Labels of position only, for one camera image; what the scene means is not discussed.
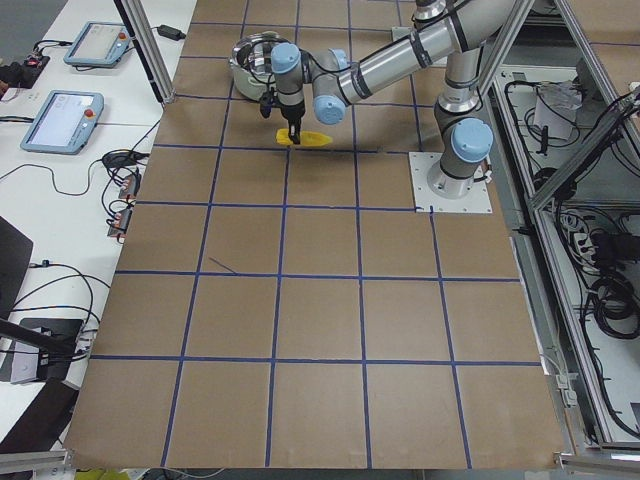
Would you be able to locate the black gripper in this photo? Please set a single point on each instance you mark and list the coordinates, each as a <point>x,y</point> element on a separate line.
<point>291,113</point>

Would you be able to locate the yellow corn cob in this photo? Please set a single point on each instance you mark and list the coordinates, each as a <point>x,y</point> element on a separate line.
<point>308,138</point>

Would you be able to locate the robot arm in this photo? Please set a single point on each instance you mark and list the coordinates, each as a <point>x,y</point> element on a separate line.
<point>455,31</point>

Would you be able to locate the pale green cooking pot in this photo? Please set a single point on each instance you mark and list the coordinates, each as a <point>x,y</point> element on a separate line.
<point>250,63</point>

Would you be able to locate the black power brick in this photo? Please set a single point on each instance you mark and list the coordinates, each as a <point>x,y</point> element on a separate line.
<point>171,33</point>

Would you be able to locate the upper teach pendant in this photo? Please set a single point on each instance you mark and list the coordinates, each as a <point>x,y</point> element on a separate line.
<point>99,44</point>

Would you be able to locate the teach pendant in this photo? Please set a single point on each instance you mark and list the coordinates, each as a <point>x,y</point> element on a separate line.
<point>64,123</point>
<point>99,44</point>

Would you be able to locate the lower teach pendant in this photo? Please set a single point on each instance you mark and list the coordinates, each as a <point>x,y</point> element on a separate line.
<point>64,123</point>

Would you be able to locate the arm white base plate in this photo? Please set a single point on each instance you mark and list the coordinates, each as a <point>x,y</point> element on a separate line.
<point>435,192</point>

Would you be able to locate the aluminium frame post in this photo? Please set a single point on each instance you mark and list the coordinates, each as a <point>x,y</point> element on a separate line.
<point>137,24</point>

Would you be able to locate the aluminium frame rail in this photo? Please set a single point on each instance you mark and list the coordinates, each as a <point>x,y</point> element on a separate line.
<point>603,166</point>

